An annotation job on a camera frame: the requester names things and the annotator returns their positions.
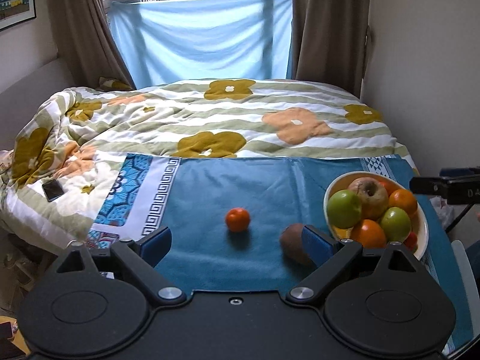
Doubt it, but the brown kiwi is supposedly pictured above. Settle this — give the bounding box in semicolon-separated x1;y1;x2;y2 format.
279;223;315;267

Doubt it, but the large orange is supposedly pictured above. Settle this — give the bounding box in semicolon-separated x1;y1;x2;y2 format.
350;219;387;250

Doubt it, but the large green apple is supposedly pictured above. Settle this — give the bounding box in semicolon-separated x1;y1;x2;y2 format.
326;189;362;229

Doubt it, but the small green apple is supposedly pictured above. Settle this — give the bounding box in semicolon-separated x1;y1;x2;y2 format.
379;207;412;242

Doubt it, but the red tomato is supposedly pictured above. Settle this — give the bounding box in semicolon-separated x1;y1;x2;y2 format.
403;232;417;253

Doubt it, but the small tangerine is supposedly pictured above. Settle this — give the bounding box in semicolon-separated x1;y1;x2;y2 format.
225;207;251;233
379;180;402;196

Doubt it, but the white plastic bag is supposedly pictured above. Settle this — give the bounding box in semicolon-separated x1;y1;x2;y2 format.
430;197;456;230

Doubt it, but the orange in bowl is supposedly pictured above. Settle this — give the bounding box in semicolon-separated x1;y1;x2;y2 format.
389;189;418;216

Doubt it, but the yellowish brown apple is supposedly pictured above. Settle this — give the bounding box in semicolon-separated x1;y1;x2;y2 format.
347;177;389;220

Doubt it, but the cream yellow bowl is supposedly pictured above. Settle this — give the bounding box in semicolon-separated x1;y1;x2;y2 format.
323;172;429;259

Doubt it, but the blue patterned towel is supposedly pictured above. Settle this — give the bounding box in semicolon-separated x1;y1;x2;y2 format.
97;157;475;359

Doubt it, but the black phone on duvet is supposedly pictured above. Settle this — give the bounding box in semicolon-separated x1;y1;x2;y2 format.
41;179;64;203

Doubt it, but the floral striped duvet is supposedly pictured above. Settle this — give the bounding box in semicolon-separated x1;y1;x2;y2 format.
1;79;411;254

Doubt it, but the brown curtain right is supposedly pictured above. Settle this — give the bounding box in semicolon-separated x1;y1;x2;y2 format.
291;0;369;97

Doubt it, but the brown curtain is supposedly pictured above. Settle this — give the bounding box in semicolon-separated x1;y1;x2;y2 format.
291;0;369;97
47;0;134;88

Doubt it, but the brown curtain left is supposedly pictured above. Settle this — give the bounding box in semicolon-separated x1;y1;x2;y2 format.
47;0;134;88

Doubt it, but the light blue window cloth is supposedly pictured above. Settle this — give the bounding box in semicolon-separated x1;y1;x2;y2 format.
108;0;292;89

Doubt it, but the black cable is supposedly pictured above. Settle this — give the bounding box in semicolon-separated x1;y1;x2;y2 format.
443;203;475;235

